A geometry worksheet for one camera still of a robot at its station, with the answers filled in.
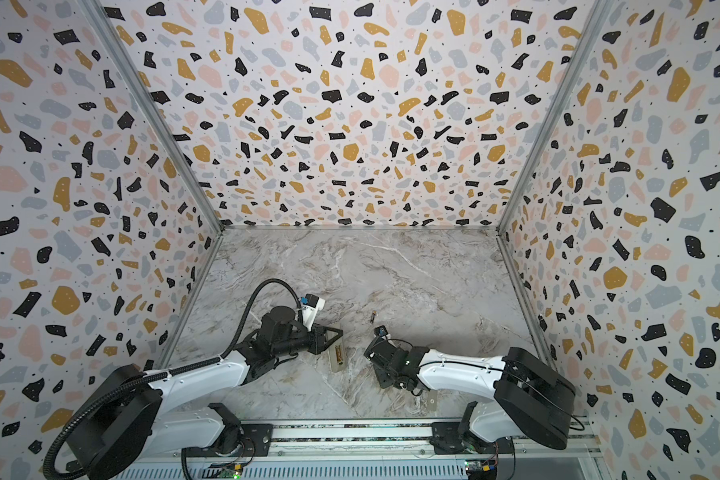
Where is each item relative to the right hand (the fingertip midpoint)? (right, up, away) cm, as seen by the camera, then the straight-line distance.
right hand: (379, 364), depth 85 cm
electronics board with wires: (-37, -20, -15) cm, 44 cm away
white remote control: (-12, +4, -4) cm, 13 cm away
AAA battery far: (-2, +12, +12) cm, 17 cm away
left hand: (-10, +11, -5) cm, 16 cm away
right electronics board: (+24, -20, -14) cm, 34 cm away
